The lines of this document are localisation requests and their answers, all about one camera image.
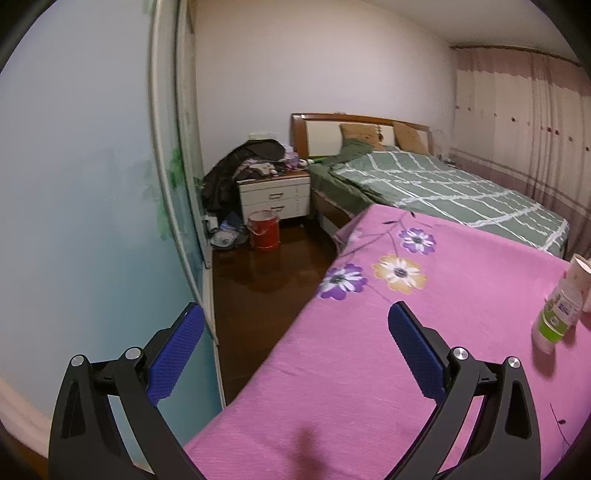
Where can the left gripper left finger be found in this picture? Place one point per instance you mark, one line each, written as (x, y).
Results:
(106, 422)

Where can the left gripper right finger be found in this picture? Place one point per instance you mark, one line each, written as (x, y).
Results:
(484, 425)

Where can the green white bottle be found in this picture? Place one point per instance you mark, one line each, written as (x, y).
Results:
(561, 311)

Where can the pink dotted paper cup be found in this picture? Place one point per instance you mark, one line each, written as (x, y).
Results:
(579, 275)

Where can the pink floral table cloth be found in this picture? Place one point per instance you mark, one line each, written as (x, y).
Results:
(336, 400)

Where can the red bucket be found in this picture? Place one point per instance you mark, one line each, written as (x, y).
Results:
(264, 230)

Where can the dark clothes on nightstand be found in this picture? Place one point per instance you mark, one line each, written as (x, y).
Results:
(254, 159)

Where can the green checked bed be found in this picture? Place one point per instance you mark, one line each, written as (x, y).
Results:
(424, 184)

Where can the white nightstand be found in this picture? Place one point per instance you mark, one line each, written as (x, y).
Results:
(287, 195)

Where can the white and mauve curtain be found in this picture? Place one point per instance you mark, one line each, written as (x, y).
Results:
(522, 120)

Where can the sliding wardrobe door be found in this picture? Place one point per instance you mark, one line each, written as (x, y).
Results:
(175, 136)

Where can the wooden headboard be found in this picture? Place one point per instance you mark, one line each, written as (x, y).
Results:
(319, 135)

